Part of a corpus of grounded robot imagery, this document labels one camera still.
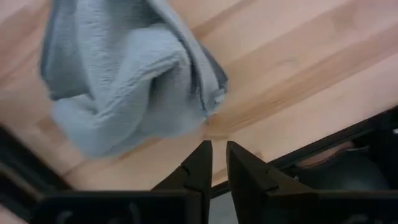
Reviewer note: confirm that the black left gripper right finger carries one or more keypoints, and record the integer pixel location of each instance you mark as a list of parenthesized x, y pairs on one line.
[(248, 180)]

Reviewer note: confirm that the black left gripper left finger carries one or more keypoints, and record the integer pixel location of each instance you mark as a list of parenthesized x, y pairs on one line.
[(192, 177)]

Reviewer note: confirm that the grey microfiber towel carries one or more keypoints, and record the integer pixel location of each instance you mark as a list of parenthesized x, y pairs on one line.
[(124, 87)]

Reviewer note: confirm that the black metal table frame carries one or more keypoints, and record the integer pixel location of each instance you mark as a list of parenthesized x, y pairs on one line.
[(311, 148)]

